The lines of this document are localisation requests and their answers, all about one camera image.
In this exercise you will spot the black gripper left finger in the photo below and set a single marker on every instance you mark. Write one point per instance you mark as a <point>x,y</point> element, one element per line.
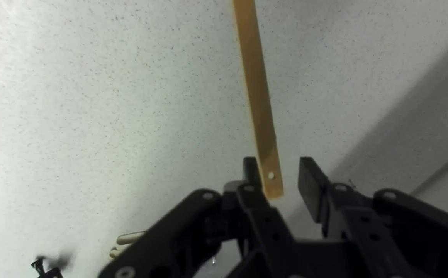
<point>209,231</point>

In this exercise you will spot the wooden spoon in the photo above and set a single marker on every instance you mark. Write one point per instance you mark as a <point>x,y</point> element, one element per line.
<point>257,97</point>

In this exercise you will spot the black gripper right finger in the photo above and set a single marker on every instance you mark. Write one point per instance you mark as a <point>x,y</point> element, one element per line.
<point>383,231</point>

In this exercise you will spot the small black clamp mount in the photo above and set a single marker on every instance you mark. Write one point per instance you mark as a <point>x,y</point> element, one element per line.
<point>48,262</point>

